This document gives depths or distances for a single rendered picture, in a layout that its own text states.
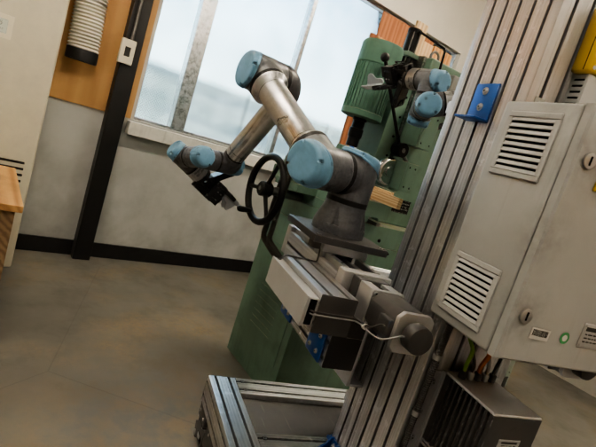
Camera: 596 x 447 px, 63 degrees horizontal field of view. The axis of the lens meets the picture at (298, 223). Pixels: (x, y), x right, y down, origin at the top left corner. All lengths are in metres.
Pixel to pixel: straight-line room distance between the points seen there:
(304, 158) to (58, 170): 2.01
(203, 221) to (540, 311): 2.63
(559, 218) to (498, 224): 0.12
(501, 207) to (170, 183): 2.45
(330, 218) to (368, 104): 0.82
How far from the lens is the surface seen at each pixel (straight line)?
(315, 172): 1.18
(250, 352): 2.22
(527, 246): 0.95
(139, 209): 3.17
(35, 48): 2.63
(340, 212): 1.30
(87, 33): 2.78
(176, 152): 1.79
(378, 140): 2.11
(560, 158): 0.96
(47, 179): 3.01
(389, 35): 3.90
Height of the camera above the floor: 1.02
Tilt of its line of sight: 9 degrees down
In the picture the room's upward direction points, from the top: 18 degrees clockwise
